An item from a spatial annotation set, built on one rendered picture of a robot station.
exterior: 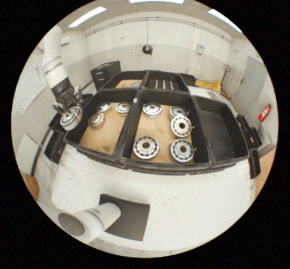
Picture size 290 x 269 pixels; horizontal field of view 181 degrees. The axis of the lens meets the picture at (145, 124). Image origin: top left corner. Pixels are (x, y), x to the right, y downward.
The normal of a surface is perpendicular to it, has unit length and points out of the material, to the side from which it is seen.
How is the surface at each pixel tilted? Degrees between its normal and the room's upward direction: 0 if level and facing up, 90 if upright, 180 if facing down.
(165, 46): 90
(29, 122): 90
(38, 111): 90
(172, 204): 0
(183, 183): 0
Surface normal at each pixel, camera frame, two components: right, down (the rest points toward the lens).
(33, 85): 0.99, 0.09
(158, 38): -0.15, 0.77
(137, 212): -0.04, -0.61
